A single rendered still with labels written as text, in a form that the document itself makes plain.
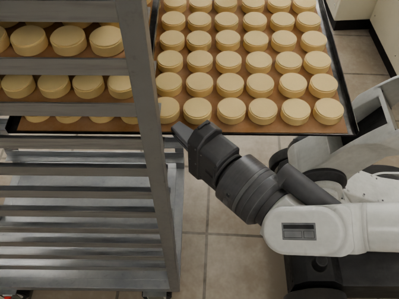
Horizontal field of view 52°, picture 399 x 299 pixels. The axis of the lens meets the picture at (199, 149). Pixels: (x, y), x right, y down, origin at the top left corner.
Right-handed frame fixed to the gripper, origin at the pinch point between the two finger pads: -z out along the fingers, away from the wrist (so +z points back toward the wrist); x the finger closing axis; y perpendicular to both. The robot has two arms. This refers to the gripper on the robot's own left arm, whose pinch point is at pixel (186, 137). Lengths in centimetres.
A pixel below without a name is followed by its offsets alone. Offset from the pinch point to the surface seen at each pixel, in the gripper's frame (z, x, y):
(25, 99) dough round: -20.5, 6.1, 16.6
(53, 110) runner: -14.5, 7.0, 14.9
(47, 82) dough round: -19.1, 8.0, 12.6
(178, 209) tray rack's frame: -22, -74, -14
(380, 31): -25, -76, -155
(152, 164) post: -1.8, -3.4, 6.5
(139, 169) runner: -6.4, -10.0, 6.8
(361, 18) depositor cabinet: -39, -79, -161
